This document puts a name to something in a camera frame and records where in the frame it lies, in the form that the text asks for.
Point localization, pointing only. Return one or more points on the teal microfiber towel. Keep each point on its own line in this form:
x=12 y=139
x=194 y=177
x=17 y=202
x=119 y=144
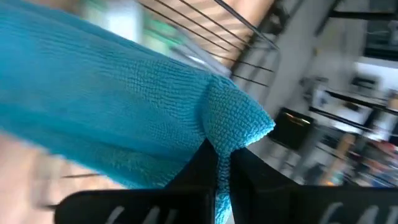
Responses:
x=93 y=93

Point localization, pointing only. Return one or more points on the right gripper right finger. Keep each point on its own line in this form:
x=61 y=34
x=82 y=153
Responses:
x=280 y=208

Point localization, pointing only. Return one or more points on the green microfiber towel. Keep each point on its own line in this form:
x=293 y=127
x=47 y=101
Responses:
x=161 y=34

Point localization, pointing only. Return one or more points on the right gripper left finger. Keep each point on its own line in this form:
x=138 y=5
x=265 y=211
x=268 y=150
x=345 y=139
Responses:
x=140 y=208

